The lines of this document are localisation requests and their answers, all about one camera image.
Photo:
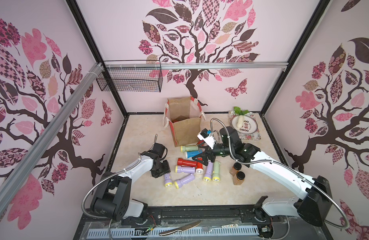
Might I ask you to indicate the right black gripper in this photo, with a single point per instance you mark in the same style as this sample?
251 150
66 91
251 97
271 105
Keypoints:
208 151

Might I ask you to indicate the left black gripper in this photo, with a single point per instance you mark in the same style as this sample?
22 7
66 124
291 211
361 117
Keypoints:
166 170

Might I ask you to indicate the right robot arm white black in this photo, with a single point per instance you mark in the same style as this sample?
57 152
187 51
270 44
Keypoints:
313 198

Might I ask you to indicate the burlap tote bag red trim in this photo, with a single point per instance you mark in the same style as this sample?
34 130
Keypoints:
183 116

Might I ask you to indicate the red flashlight white head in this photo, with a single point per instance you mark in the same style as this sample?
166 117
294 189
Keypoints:
199 168

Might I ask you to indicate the purple flashlight centre horizontal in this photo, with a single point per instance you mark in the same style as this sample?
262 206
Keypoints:
184 169

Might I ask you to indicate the red flashlight centre horizontal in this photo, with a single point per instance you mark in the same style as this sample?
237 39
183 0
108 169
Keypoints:
186 163

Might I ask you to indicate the green flashlight right upright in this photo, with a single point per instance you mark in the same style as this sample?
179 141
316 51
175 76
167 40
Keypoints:
216 172

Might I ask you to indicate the red flashlight by bag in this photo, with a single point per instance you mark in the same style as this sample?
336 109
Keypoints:
200 143

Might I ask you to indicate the purple flashlight bottom diagonal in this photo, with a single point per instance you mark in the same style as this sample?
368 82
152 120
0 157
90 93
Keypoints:
185 180

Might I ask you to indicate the green flashlight near bag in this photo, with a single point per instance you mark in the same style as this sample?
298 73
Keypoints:
188 148

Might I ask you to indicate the right flexible metal conduit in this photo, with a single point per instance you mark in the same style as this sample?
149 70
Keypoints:
336 216

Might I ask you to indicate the flexible metal conduit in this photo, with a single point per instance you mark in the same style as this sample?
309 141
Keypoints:
336 216
100 189

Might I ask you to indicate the spice jar black lid upper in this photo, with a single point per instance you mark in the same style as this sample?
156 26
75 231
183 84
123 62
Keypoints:
235 169

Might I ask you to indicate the spice jar black lid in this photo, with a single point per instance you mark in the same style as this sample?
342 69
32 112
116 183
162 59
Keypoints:
239 178
235 169

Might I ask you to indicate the spice jar black lid lower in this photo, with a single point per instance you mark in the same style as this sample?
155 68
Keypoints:
239 178

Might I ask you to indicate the white radish toy green leaves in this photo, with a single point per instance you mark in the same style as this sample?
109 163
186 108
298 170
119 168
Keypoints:
241 116

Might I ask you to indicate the floral placemat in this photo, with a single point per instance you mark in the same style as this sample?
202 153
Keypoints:
252 137

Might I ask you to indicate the white patterned plate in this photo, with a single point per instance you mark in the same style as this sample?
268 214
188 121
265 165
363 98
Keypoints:
250 125

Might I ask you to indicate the left flexible metal conduit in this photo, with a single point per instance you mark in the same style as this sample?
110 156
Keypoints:
100 189

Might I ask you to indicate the table knife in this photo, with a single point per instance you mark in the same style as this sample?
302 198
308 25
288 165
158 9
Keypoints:
180 229

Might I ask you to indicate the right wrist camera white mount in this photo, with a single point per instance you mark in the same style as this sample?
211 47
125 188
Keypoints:
211 138

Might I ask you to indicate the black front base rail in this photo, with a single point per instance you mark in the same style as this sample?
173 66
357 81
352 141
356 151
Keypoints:
258 213

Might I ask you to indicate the black wire wall basket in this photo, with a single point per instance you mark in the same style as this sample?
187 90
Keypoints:
131 76

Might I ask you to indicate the back aluminium frame bar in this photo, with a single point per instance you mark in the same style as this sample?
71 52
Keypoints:
196 66

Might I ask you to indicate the aluminium frame bar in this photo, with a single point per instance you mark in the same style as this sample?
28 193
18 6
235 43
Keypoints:
196 66
15 180

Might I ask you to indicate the left aluminium frame bar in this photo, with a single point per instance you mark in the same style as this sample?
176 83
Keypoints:
15 180

